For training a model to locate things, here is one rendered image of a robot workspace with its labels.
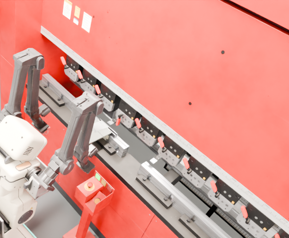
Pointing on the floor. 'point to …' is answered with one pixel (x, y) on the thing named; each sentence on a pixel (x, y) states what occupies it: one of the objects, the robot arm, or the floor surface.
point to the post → (211, 210)
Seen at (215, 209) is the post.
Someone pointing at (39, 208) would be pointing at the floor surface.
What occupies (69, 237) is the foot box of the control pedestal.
